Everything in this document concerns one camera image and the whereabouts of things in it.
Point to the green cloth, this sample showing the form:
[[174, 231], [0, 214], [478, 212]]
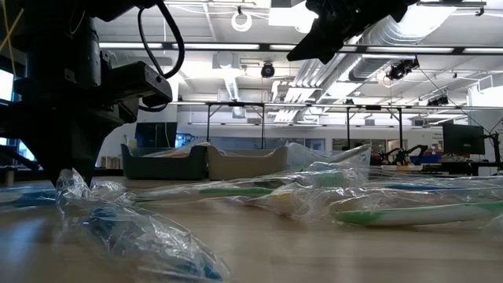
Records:
[[271, 183]]

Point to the long white light bar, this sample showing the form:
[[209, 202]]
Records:
[[216, 46]]

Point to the blue toothbrush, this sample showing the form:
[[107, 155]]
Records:
[[118, 232], [424, 187]]

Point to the black overhead rig frame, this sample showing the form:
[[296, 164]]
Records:
[[236, 104]]

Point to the black monitor on arm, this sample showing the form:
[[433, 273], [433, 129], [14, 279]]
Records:
[[463, 138]]

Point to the silver ventilation duct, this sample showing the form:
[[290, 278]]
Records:
[[369, 67]]

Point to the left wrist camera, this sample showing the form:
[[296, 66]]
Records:
[[141, 84]]

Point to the small wooden crate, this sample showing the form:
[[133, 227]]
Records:
[[112, 162]]

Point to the clear plastic bin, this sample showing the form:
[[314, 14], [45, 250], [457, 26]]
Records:
[[300, 159]]

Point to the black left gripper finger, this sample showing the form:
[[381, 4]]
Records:
[[70, 169]]

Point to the black mounted camera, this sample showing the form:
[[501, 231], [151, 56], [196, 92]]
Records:
[[267, 70], [438, 101], [401, 70]]

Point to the orange toothbrush in clear wrap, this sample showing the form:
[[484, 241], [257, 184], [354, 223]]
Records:
[[287, 202]]

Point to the black background robot arm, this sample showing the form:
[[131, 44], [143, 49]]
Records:
[[401, 155]]

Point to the black monitor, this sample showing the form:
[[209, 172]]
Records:
[[155, 134]]

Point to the light grey plastic bin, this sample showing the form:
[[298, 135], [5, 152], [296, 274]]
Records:
[[247, 163]]

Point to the bagged toothbrushes far left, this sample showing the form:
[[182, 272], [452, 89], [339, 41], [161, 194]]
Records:
[[27, 198]]

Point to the dark grey plastic bin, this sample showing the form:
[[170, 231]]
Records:
[[157, 165]]

